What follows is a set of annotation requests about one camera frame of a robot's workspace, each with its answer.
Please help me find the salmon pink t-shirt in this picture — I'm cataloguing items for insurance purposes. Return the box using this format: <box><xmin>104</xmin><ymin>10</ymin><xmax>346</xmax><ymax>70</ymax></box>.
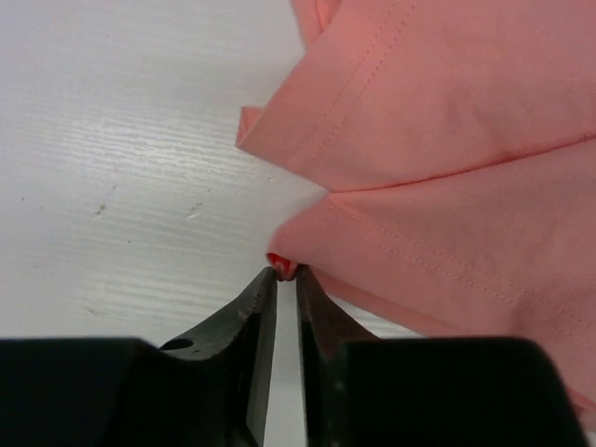
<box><xmin>237</xmin><ymin>1</ymin><xmax>595</xmax><ymax>425</ymax></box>

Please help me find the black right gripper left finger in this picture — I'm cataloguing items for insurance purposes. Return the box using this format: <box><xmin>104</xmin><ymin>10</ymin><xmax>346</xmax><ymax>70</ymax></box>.
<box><xmin>1</xmin><ymin>267</ymin><xmax>277</xmax><ymax>446</ymax></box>

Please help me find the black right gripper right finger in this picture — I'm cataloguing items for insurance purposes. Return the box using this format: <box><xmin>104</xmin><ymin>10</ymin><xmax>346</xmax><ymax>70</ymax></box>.
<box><xmin>296</xmin><ymin>266</ymin><xmax>588</xmax><ymax>446</ymax></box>

